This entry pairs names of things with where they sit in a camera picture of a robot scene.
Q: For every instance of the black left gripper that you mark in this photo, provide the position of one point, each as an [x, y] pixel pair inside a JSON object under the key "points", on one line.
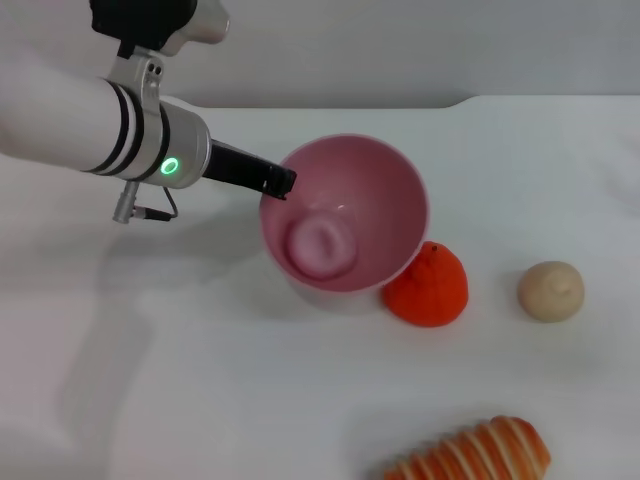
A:
{"points": [[235, 167]]}

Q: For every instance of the pink toy peach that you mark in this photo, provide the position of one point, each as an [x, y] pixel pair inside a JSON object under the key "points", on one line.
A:
{"points": [[322, 245]]}

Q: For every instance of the pink plastic bowl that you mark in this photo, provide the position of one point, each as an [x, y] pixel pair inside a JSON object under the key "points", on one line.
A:
{"points": [[350, 220]]}

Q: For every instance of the red orange toy fruit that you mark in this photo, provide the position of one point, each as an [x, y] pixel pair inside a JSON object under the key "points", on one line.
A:
{"points": [[430, 295]]}

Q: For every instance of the beige toy bun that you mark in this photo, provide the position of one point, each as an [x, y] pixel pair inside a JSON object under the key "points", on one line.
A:
{"points": [[550, 292]]}

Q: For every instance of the orange striped toy bread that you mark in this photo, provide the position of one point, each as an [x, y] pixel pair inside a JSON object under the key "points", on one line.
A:
{"points": [[475, 450]]}

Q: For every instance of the silver camera mount bracket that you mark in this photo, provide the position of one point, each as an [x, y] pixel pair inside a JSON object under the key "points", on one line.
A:
{"points": [[140, 80]]}

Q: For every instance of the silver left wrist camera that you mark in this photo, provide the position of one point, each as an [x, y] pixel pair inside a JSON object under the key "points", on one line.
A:
{"points": [[165, 20]]}

